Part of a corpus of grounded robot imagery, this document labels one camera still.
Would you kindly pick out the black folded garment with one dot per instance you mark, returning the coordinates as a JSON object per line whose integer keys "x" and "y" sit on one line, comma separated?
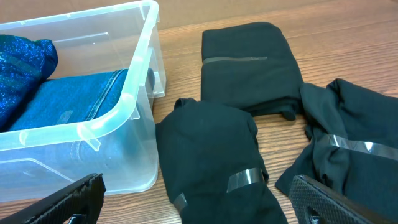
{"x": 251, "y": 67}
{"x": 353, "y": 145}
{"x": 211, "y": 165}

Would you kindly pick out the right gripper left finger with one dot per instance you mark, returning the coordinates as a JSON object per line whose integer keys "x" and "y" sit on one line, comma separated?
{"x": 80, "y": 202}

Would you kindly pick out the black folded garment right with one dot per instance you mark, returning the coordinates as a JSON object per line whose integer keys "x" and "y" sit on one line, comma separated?
{"x": 353, "y": 145}

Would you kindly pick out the blue sequin garment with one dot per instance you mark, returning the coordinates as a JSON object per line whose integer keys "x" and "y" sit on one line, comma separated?
{"x": 25, "y": 64}

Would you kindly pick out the black folded garment top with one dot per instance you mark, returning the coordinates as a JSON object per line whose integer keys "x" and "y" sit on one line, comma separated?
{"x": 251, "y": 67}

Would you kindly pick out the blue denim jeans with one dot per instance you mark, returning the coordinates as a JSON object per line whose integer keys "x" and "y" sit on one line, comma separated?
{"x": 79, "y": 99}

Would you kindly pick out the clear plastic storage bin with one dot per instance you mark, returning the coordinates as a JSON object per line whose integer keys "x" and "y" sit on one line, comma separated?
{"x": 104, "y": 39}

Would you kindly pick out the black folded garment middle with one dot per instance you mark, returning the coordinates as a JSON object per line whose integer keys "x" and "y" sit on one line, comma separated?
{"x": 211, "y": 165}

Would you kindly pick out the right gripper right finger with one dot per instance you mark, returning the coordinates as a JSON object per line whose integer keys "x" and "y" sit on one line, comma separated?
{"x": 315, "y": 203}

